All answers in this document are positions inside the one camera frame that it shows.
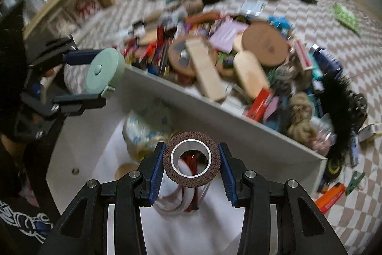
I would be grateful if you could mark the long wooden block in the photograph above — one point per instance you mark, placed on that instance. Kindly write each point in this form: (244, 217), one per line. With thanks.
(206, 72)

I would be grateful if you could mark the green clothespin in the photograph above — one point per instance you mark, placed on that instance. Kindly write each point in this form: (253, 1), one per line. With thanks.
(354, 182)

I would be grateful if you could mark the round bear coaster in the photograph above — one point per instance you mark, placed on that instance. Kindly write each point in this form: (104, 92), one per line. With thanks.
(180, 60)

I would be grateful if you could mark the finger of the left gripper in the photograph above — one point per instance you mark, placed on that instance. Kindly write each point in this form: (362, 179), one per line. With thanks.
(80, 57)
(76, 104)

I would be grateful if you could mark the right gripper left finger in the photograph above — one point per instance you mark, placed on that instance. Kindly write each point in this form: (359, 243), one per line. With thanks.
(82, 229)

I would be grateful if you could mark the orange lighter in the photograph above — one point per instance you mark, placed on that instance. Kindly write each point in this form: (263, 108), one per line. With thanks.
(326, 201)

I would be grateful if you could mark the beige rope knot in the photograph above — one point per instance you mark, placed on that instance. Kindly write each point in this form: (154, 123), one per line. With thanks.
(301, 129)

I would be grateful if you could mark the green checkered pouch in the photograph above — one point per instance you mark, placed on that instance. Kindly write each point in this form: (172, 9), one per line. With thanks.
(346, 17)

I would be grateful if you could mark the black feather puff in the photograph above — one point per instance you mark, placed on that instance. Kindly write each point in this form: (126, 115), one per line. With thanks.
(347, 111)

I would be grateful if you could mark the rounded wooden box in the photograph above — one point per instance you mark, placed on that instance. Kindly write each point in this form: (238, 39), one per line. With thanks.
(250, 73)

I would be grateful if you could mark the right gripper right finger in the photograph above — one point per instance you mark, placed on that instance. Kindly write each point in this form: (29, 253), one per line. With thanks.
(301, 227)

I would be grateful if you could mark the blue bottle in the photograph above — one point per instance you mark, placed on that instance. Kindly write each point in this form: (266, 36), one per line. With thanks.
(328, 64)

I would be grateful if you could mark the mint green round case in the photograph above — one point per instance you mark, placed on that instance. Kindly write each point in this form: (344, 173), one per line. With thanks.
(105, 72)

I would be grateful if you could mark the brown tape roll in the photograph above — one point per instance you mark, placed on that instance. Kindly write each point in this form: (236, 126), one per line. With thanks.
(191, 159)

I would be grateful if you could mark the blue floral pouch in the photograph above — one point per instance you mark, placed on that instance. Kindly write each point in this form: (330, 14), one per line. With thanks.
(145, 127)

